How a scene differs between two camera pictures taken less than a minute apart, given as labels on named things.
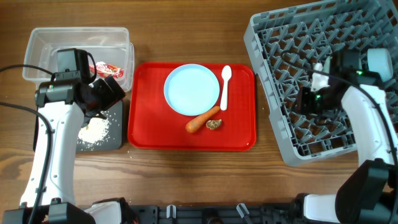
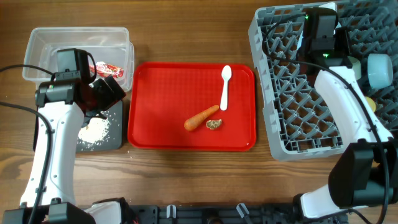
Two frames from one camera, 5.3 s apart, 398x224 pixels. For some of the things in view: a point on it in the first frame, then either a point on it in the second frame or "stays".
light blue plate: (191, 89) to (331, 5)
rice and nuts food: (96, 130) stays
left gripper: (109, 95) stays
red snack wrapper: (104, 70) stays
